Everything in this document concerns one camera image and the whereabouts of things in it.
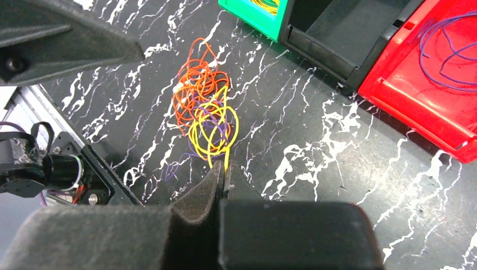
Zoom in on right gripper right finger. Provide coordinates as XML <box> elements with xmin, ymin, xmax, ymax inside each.
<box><xmin>218</xmin><ymin>163</ymin><xmax>384</xmax><ymax>269</ymax></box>

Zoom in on yellow cables in green bin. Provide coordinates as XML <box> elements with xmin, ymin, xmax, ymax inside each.
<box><xmin>250</xmin><ymin>0</ymin><xmax>281</xmax><ymax>16</ymax></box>

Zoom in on green plastic bin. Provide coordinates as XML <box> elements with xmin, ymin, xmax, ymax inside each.
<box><xmin>218</xmin><ymin>0</ymin><xmax>292</xmax><ymax>43</ymax></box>

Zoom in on dark red cable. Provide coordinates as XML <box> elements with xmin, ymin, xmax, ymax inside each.
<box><xmin>417</xmin><ymin>11</ymin><xmax>477</xmax><ymax>93</ymax></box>

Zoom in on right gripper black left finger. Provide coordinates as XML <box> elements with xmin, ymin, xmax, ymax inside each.
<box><xmin>1</xmin><ymin>161</ymin><xmax>224</xmax><ymax>269</ymax></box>

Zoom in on black plastic bin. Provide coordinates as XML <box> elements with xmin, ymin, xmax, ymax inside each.
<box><xmin>278</xmin><ymin>0</ymin><xmax>422</xmax><ymax>95</ymax></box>

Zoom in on red plastic bin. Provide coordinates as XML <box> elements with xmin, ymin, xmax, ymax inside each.
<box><xmin>358</xmin><ymin>1</ymin><xmax>476</xmax><ymax>163</ymax></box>

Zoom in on orange yellow cables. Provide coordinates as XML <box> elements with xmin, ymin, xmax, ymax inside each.
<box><xmin>164</xmin><ymin>37</ymin><xmax>240</xmax><ymax>183</ymax></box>

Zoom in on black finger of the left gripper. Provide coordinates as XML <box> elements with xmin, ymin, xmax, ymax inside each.
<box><xmin>1</xmin><ymin>1</ymin><xmax>145</xmax><ymax>86</ymax></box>

